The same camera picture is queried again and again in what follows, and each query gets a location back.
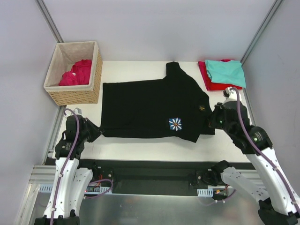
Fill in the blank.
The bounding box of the red t-shirt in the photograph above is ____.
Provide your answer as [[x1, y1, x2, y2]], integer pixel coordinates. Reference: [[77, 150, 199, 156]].
[[198, 58, 243, 91]]

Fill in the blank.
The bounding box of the black daisy print t-shirt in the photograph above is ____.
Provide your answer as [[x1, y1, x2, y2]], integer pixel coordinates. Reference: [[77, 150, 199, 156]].
[[100, 62, 215, 143]]

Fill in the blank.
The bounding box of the teal t-shirt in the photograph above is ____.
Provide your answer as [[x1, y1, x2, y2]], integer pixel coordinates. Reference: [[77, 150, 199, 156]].
[[205, 60, 246, 88]]

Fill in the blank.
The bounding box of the wicker basket with liner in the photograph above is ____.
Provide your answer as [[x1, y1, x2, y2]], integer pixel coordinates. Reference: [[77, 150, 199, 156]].
[[44, 41, 103, 106]]

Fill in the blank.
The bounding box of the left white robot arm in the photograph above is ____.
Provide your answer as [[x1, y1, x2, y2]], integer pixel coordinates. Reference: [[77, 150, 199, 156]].
[[34, 114, 102, 225]]

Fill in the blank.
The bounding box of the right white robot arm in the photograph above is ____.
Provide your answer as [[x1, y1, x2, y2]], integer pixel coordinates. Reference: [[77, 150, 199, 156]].
[[207, 101, 300, 225]]

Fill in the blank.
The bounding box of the pink t-shirt in basket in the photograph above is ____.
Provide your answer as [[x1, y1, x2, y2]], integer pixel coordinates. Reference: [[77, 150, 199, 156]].
[[59, 60, 92, 86]]

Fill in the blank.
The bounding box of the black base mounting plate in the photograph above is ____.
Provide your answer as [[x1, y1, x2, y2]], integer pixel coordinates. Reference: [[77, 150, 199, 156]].
[[79, 159, 225, 196]]

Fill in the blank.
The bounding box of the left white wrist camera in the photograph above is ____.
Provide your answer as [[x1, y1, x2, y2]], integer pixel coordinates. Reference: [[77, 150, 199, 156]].
[[63, 107, 82, 118]]

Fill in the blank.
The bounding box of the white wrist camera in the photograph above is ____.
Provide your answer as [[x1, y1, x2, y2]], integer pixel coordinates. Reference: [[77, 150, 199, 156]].
[[223, 87, 241, 103], [63, 107, 82, 118]]

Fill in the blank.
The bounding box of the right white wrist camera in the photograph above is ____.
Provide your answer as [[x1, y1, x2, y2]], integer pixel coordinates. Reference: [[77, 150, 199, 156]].
[[223, 87, 241, 103]]

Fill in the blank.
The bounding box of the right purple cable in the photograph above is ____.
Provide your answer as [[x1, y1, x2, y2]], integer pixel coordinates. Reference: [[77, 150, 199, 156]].
[[199, 86, 300, 213]]

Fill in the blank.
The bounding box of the purple cable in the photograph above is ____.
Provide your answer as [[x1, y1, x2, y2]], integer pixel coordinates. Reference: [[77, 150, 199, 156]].
[[199, 86, 300, 213], [49, 108, 113, 225]]

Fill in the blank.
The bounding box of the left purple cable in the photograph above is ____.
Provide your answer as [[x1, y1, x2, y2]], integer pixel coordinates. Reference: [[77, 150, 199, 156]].
[[49, 108, 113, 225]]

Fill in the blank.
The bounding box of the left white cable duct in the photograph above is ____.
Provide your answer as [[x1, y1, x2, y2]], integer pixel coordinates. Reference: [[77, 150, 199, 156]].
[[39, 184, 112, 195]]

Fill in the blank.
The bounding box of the white cable duct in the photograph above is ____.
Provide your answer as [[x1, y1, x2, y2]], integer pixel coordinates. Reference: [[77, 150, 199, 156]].
[[197, 188, 214, 197], [39, 184, 112, 195]]

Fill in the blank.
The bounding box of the right white cable duct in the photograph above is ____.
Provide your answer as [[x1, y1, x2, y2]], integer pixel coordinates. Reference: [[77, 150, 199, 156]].
[[197, 188, 214, 197]]

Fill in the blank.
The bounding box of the left aluminium frame post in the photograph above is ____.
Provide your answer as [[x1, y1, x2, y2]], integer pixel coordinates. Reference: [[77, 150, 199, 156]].
[[35, 0, 64, 43]]

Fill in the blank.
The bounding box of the aluminium frame post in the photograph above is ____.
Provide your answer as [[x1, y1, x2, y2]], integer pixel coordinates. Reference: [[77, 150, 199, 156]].
[[35, 0, 64, 43], [241, 0, 285, 66]]

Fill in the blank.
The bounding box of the right aluminium frame post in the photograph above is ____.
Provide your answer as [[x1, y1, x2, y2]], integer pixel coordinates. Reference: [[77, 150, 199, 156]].
[[241, 0, 285, 66]]

